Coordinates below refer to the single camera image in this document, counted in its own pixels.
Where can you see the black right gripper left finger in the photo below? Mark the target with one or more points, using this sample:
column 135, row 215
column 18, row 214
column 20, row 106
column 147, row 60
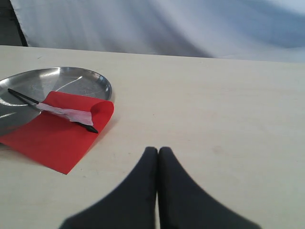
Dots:
column 131, row 205

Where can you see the round steel plate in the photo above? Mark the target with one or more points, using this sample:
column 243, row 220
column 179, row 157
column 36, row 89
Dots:
column 37, row 84

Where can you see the white backdrop cloth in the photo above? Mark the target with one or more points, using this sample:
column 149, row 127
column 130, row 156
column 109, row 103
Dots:
column 265, row 30

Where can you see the black backdrop stand pole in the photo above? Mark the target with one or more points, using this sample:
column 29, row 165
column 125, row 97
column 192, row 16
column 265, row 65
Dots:
column 13, row 17

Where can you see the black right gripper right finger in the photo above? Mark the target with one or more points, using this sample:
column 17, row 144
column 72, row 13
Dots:
column 183, row 204

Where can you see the red flag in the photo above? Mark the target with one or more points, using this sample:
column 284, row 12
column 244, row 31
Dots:
column 56, row 142

